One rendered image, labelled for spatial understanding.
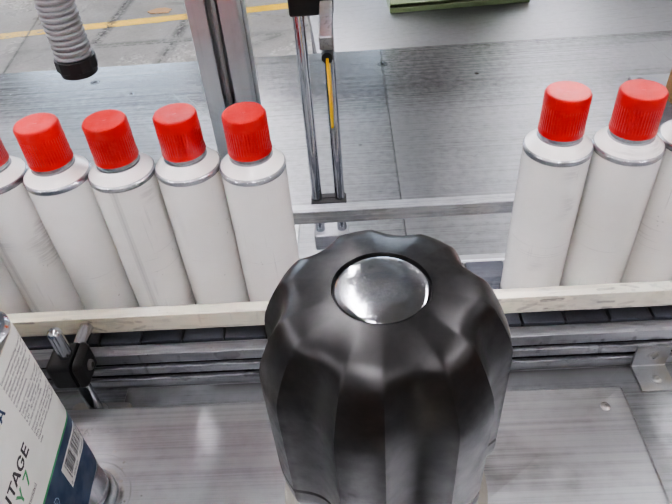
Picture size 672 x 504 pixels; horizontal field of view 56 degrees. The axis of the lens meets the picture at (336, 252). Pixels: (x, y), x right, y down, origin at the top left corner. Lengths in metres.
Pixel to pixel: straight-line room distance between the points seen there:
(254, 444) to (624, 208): 0.34
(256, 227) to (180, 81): 0.66
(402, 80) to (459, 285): 0.88
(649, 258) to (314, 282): 0.44
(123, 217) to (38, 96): 0.70
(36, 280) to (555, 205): 0.44
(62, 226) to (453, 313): 0.41
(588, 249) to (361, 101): 0.53
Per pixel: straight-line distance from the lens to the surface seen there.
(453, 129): 0.93
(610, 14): 1.33
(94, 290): 0.59
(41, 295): 0.61
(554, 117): 0.49
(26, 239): 0.58
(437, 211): 0.57
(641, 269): 0.61
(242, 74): 0.60
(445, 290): 0.19
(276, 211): 0.50
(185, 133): 0.48
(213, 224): 0.52
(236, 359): 0.59
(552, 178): 0.50
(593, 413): 0.54
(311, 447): 0.20
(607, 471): 0.52
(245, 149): 0.47
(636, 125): 0.50
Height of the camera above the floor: 1.31
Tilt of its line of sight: 42 degrees down
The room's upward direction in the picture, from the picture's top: 5 degrees counter-clockwise
